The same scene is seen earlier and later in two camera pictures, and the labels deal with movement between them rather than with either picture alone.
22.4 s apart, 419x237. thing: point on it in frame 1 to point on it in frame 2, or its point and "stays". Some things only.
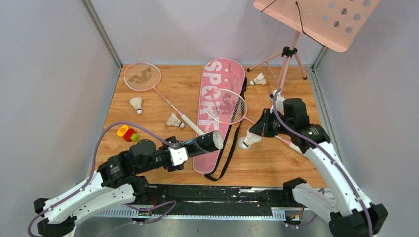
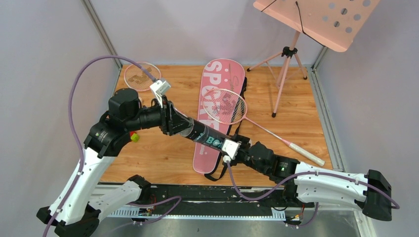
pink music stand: x=335 y=23 stays
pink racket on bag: x=227 y=107 stays
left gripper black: x=173 y=142 to x=167 y=120
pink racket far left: x=144 y=76 stays
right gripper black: x=261 y=127 to x=245 y=142
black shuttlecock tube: x=209 y=141 to x=199 y=132
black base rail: x=208 y=202 stays
